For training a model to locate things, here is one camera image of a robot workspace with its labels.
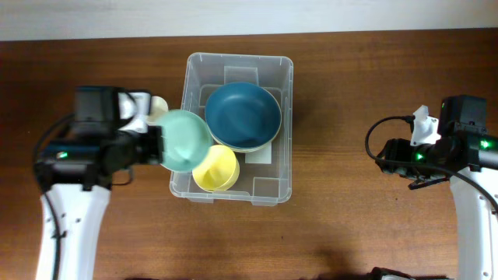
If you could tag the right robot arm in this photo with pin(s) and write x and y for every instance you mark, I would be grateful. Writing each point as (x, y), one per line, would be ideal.
(455, 148)

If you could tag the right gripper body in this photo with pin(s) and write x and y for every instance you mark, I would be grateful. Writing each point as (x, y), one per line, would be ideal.
(398, 149)

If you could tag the yellow small bowl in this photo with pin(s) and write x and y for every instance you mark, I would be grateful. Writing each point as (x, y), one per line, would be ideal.
(219, 171)

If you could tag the mint green small bowl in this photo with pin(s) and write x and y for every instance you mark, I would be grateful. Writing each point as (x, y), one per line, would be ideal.
(186, 140)

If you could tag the dark blue bowl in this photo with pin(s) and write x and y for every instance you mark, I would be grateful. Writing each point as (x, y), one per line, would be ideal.
(243, 114)

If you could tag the cream cup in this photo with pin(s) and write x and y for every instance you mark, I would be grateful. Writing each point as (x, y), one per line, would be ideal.
(158, 108)

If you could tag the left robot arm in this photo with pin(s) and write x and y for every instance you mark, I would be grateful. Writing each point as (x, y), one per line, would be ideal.
(107, 132)

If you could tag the clear plastic storage container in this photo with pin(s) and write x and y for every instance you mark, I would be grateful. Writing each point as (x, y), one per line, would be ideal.
(245, 100)

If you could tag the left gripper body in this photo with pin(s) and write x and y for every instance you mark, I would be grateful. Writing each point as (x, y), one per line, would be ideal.
(136, 148)

